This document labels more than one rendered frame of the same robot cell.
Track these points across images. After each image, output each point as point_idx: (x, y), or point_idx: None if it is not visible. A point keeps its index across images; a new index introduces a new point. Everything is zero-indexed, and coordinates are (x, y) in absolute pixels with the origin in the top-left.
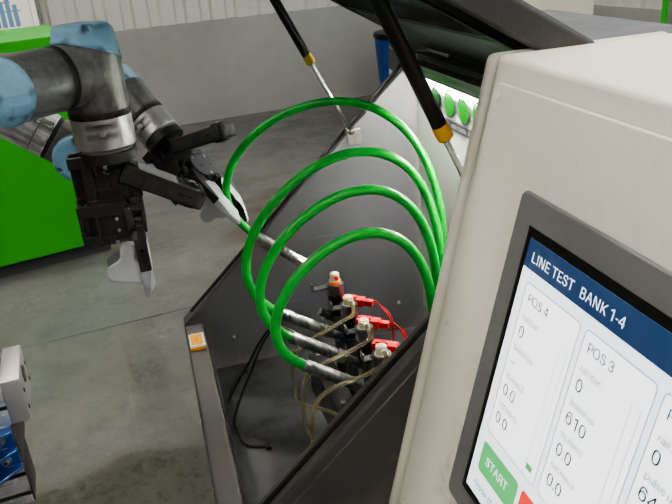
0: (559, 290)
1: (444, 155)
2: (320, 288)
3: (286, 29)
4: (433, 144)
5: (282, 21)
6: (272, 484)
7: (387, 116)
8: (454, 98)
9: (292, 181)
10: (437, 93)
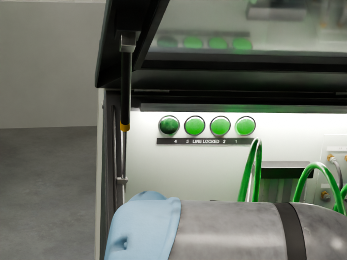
0: None
1: (176, 167)
2: None
3: (126, 102)
4: (153, 163)
5: (128, 95)
6: None
7: (262, 143)
8: (204, 119)
9: (344, 205)
10: (175, 121)
